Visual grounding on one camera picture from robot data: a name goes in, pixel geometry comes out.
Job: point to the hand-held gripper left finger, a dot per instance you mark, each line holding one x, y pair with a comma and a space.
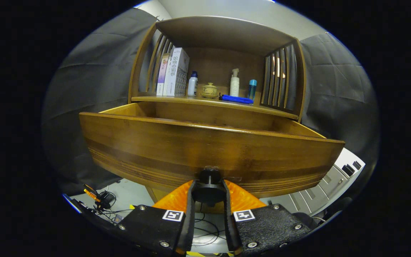
190, 221

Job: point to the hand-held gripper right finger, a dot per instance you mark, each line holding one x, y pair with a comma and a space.
228, 221

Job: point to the wooden drawer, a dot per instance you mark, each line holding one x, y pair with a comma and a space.
209, 153

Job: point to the wooden countertop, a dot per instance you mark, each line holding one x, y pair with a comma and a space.
262, 109

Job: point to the wooden cabinet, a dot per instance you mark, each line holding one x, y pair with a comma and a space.
223, 64

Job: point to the orange hand tool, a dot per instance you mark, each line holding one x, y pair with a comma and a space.
91, 194

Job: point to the blue folded cloth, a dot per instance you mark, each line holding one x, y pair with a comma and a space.
236, 99

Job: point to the beige lidded tea cup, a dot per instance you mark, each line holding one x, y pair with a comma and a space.
209, 91

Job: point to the blue translucent tumbler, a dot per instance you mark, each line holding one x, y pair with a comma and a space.
252, 91

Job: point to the white bottle blue cap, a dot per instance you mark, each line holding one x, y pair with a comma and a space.
192, 87

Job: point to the white pump bottle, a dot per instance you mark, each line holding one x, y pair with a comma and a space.
234, 85

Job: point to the white book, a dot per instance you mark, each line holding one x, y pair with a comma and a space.
175, 73

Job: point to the purple book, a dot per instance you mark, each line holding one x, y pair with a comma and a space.
162, 75

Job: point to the black backdrop cloth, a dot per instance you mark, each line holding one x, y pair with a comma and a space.
84, 89

